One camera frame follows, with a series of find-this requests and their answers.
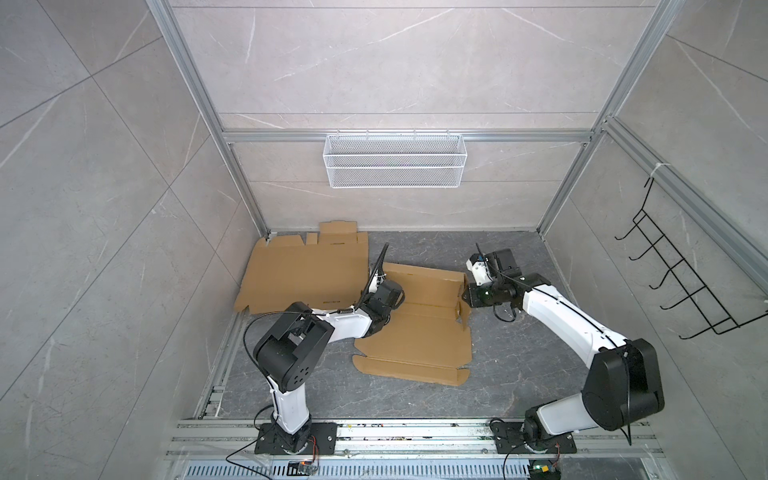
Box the brown cardboard box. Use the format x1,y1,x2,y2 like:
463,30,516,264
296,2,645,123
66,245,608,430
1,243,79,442
353,263,472,386
234,221,369,314

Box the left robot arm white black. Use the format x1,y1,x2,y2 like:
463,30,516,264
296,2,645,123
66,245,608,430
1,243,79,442
249,280,405,449

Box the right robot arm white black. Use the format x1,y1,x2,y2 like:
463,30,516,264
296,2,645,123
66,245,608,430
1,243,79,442
463,275,665,450

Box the white zip tie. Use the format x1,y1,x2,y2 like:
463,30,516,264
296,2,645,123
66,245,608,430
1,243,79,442
649,162,671,179

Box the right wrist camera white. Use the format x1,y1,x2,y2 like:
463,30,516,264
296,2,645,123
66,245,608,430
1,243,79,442
466,253,493,286

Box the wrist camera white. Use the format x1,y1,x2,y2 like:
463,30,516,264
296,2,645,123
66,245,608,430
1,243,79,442
367,273,386,293
466,253,493,286

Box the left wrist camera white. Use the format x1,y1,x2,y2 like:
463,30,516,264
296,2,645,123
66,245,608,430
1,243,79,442
367,273,386,293

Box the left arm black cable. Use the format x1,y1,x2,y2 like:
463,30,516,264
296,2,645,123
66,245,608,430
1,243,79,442
242,242,391,379

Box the white wire mesh basket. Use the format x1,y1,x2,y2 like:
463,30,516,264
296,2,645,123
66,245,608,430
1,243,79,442
322,133,468,189

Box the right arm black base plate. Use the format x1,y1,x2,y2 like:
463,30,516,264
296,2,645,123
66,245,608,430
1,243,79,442
488,419,577,455

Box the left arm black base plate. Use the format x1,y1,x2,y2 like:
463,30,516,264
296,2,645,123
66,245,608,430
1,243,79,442
254,421,338,455

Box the black wire hook rack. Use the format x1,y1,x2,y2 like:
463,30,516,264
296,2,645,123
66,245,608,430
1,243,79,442
614,178,767,340

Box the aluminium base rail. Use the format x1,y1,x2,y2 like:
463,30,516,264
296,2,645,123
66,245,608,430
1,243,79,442
153,418,676,479

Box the aluminium frame profiles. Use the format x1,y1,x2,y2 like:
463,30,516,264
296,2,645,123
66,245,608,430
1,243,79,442
148,1,767,290

